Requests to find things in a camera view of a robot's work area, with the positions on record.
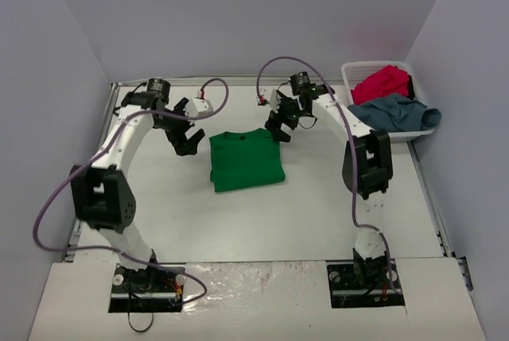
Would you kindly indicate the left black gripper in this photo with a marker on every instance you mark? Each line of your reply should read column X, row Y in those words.
column 180, row 134

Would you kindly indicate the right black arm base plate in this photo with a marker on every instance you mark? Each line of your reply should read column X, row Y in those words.
column 347, row 292

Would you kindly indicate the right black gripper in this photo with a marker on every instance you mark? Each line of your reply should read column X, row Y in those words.
column 279, row 119

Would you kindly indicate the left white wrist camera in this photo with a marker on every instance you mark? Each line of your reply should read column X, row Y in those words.
column 198, row 107

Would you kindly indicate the green t shirt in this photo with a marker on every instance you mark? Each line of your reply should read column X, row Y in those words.
column 245, row 160

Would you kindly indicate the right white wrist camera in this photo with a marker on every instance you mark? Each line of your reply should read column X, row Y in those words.
column 268, row 98

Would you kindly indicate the pink-red t shirt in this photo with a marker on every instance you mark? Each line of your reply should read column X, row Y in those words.
column 387, row 81

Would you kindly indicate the white perforated plastic basket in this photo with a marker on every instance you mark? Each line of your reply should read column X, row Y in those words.
column 356, row 72

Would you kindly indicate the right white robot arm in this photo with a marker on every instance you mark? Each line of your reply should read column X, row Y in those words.
column 367, row 166

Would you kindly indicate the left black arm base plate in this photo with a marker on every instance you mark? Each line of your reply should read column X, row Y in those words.
column 147, row 291

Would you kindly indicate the grey-blue t shirt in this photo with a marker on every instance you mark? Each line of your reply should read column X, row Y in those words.
column 396, row 113

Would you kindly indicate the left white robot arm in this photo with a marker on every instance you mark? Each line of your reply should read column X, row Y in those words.
column 101, row 193

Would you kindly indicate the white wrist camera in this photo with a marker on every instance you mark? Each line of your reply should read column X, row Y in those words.
column 198, row 107
column 268, row 98

